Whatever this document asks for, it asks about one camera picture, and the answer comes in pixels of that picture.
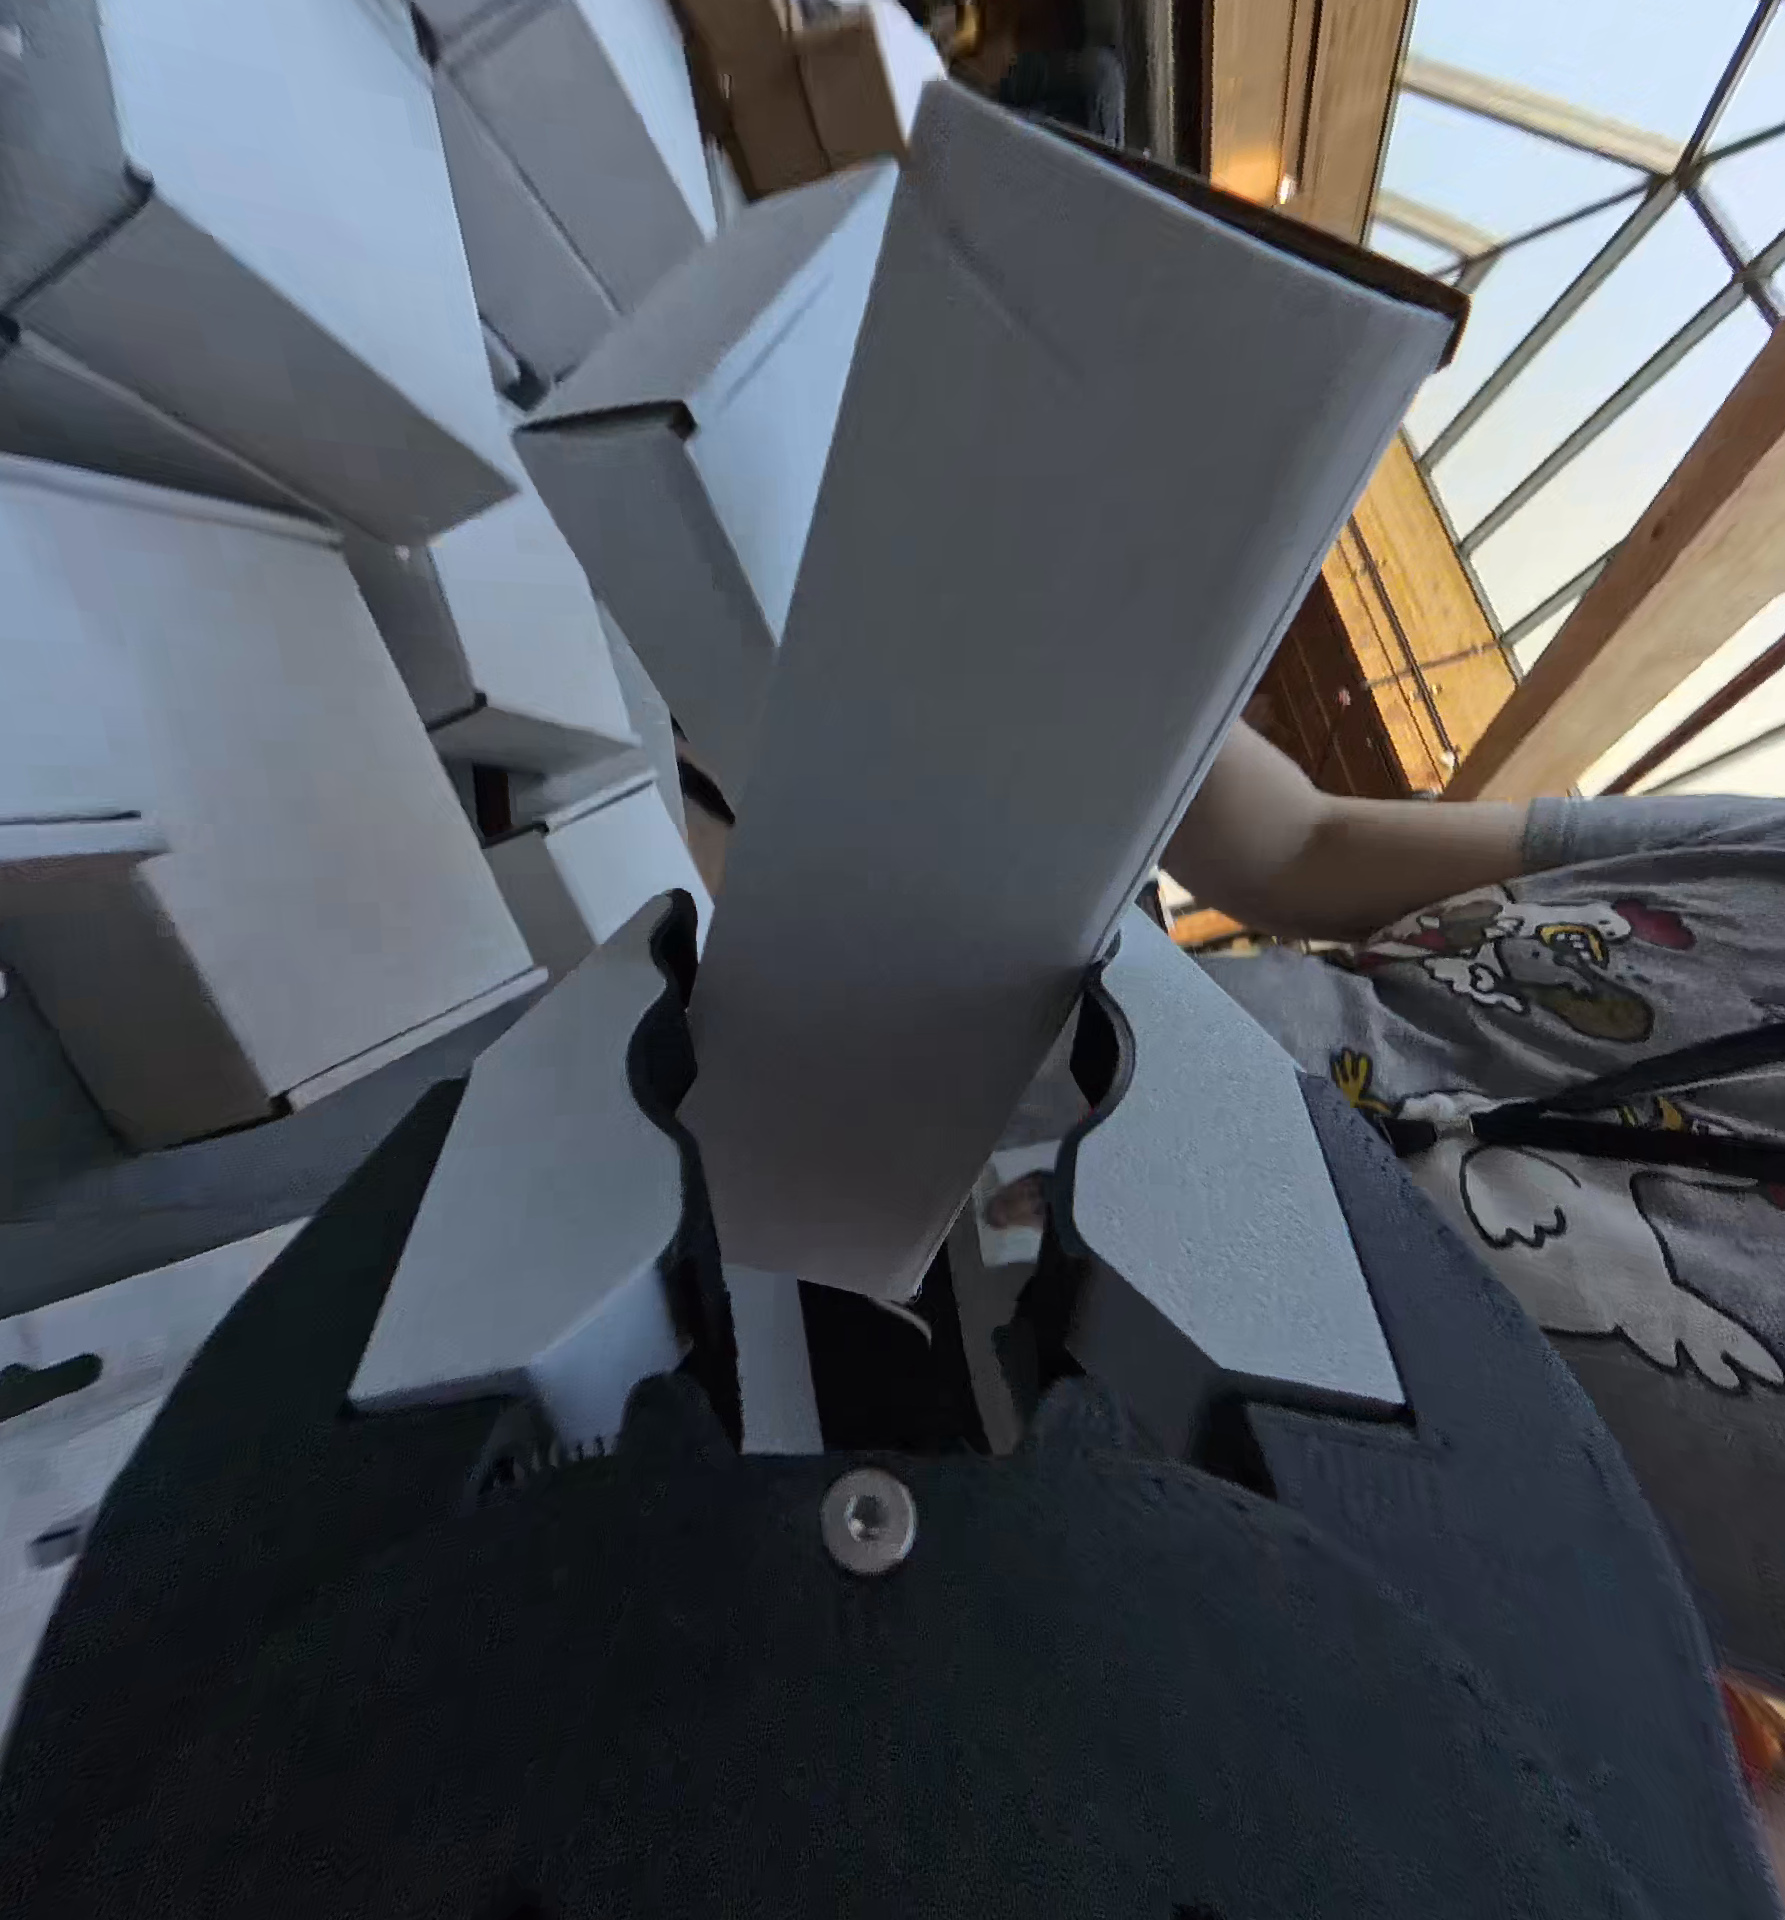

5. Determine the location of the white cardboard box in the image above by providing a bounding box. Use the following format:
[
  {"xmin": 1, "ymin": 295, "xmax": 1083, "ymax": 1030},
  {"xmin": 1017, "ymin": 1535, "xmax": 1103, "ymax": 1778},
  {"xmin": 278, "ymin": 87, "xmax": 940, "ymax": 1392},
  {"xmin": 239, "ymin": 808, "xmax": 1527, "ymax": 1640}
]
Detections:
[{"xmin": 676, "ymin": 78, "xmax": 1471, "ymax": 1303}]

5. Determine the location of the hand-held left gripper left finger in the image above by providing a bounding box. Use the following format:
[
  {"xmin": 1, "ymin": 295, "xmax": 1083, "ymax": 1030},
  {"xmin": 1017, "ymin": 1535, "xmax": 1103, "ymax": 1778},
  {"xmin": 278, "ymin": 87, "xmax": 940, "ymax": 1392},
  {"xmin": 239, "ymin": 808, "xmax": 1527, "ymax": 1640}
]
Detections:
[{"xmin": 350, "ymin": 888, "xmax": 744, "ymax": 1459}]

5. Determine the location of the black strap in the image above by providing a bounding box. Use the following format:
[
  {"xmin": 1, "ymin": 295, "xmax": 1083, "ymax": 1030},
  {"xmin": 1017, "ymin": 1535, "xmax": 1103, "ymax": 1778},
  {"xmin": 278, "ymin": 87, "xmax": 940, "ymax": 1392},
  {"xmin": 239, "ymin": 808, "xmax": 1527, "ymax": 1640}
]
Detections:
[{"xmin": 1375, "ymin": 1012, "xmax": 1785, "ymax": 1203}]

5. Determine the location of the wooden beam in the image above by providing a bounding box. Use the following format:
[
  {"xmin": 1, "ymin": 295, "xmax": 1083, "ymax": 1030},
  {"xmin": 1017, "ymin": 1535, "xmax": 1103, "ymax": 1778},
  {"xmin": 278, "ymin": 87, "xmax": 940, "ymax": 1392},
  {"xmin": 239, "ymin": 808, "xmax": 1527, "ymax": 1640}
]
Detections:
[{"xmin": 1444, "ymin": 281, "xmax": 1785, "ymax": 806}]

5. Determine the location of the pile of white boxes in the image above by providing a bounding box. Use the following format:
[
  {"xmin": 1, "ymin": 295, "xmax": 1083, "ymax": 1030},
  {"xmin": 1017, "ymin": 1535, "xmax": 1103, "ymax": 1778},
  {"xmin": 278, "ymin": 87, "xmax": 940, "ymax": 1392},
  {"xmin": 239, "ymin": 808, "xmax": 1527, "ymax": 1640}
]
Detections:
[{"xmin": 0, "ymin": 0, "xmax": 968, "ymax": 1666}]

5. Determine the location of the skylight window frame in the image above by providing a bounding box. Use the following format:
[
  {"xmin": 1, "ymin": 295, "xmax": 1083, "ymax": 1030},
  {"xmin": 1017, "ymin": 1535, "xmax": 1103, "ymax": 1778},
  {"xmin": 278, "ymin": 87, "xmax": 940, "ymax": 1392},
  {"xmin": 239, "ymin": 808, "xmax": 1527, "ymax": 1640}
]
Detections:
[{"xmin": 1370, "ymin": 0, "xmax": 1785, "ymax": 798}]

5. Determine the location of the brown cardboard box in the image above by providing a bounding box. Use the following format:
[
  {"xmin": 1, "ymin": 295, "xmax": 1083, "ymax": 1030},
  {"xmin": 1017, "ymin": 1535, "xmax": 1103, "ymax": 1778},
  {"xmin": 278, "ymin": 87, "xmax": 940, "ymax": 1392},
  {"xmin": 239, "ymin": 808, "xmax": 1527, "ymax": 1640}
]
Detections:
[{"xmin": 675, "ymin": 0, "xmax": 932, "ymax": 200}]

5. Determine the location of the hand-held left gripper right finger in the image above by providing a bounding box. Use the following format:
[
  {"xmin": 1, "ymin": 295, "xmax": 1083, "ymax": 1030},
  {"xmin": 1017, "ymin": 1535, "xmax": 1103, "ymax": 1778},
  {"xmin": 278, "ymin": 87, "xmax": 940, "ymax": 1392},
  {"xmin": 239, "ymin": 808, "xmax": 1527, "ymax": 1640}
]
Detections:
[{"xmin": 1048, "ymin": 904, "xmax": 1411, "ymax": 1419}]

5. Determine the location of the person's right forearm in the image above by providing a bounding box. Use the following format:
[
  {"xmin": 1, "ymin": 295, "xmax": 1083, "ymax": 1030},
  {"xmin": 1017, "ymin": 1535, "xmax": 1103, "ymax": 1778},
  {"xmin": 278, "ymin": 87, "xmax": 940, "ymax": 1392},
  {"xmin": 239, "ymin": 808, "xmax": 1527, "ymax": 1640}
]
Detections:
[{"xmin": 1160, "ymin": 719, "xmax": 1532, "ymax": 942}]

